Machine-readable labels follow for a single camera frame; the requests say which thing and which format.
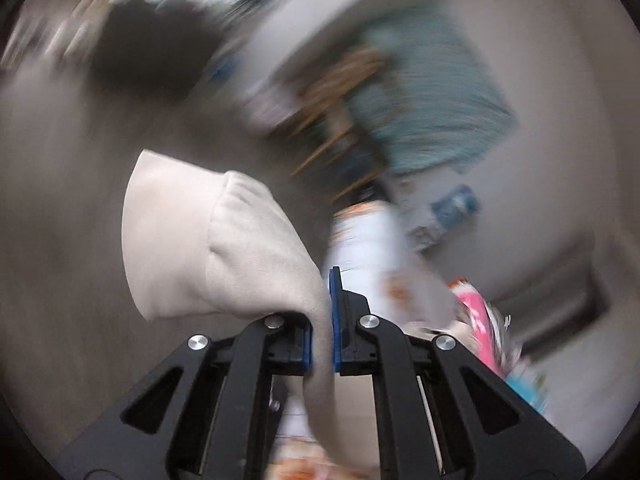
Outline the beige zip jacket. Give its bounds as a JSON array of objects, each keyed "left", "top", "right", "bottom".
[{"left": 120, "top": 148, "right": 381, "bottom": 470}]

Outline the blue water bottle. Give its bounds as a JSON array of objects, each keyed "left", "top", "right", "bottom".
[{"left": 409, "top": 184, "right": 480, "bottom": 252}]

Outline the turquoise cartoon cloth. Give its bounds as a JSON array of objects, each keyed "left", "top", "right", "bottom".
[{"left": 506, "top": 361, "right": 548, "bottom": 414}]

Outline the wooden chair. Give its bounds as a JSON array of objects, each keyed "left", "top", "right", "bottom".
[{"left": 290, "top": 44, "right": 390, "bottom": 203}]

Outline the teal floral wall cloth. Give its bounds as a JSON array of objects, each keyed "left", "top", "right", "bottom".
[{"left": 347, "top": 2, "right": 518, "bottom": 174}]

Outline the pink floral blanket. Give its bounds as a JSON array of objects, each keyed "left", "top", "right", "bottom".
[{"left": 449, "top": 280, "right": 521, "bottom": 378}]

